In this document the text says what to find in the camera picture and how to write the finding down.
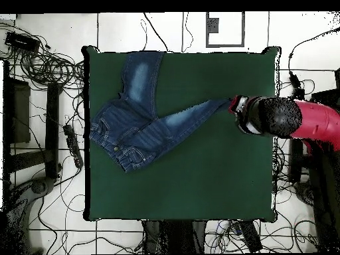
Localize black flat device box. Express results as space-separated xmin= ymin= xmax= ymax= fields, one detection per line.
xmin=4 ymin=31 xmax=41 ymax=53

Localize black power strip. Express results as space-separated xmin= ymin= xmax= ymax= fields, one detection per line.
xmin=62 ymin=124 xmax=85 ymax=169

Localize black rectangular box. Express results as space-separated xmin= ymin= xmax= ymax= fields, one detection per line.
xmin=237 ymin=220 xmax=264 ymax=253

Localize black cable tangle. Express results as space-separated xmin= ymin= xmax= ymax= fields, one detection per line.
xmin=0 ymin=21 xmax=86 ymax=92

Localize dark green table cloth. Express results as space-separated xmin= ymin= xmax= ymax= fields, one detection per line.
xmin=80 ymin=44 xmax=282 ymax=222

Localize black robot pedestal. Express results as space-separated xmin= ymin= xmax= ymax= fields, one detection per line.
xmin=141 ymin=219 xmax=207 ymax=254

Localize black cable with connector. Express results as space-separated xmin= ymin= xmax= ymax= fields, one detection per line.
xmin=288 ymin=27 xmax=340 ymax=90

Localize grey square frame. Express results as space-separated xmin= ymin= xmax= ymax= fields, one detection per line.
xmin=205 ymin=11 xmax=246 ymax=48

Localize black metal frame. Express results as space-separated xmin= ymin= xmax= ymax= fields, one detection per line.
xmin=2 ymin=60 xmax=64 ymax=187
xmin=288 ymin=67 xmax=340 ymax=184

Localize blue denim jeans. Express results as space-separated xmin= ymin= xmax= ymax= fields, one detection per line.
xmin=88 ymin=50 xmax=234 ymax=173

